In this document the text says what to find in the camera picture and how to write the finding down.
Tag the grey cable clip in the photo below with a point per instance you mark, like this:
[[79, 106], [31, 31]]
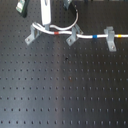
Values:
[[73, 38], [110, 38], [33, 35]]

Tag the middle grey cable clip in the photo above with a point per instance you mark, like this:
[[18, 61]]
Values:
[[73, 38]]

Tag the left grey cable clip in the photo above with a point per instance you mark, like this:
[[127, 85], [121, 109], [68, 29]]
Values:
[[33, 35]]

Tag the black box with label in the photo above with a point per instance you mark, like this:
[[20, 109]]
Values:
[[22, 7]]

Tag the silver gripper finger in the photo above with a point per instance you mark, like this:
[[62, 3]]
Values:
[[67, 3], [46, 13]]

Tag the right grey cable clip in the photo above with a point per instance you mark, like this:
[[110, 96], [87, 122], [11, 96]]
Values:
[[110, 38]]

